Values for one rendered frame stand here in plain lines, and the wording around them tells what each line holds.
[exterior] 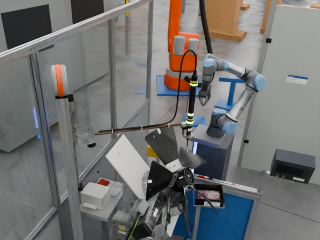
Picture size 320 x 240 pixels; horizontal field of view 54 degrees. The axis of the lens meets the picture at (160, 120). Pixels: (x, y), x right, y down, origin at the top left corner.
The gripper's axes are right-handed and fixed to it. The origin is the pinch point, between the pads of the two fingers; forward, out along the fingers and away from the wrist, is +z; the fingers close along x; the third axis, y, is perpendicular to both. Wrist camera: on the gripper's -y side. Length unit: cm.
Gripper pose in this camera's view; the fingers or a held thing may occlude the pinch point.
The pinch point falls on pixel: (203, 105)
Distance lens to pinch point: 241.0
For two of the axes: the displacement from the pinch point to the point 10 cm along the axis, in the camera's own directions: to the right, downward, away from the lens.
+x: -9.6, -1.9, 2.3
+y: 2.9, -4.7, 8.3
